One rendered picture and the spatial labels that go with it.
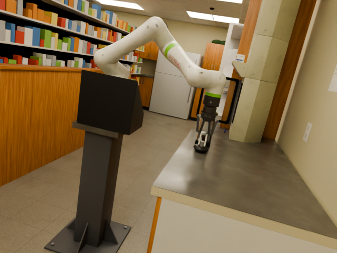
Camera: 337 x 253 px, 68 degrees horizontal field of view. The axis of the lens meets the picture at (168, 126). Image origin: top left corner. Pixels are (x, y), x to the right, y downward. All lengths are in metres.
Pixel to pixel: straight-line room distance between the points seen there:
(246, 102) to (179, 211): 1.13
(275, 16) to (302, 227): 1.38
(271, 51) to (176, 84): 5.15
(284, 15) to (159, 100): 5.44
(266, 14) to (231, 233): 1.44
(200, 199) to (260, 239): 0.26
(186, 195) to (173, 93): 6.07
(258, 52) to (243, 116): 0.46
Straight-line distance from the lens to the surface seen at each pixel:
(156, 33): 1.60
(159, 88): 7.05
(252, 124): 1.98
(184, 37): 7.66
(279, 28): 2.00
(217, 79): 1.38
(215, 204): 0.99
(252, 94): 1.92
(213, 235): 1.06
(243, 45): 2.29
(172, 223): 1.06
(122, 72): 1.78
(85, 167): 1.84
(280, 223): 1.03
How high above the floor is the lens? 1.40
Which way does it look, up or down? 14 degrees down
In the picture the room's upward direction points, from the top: 11 degrees clockwise
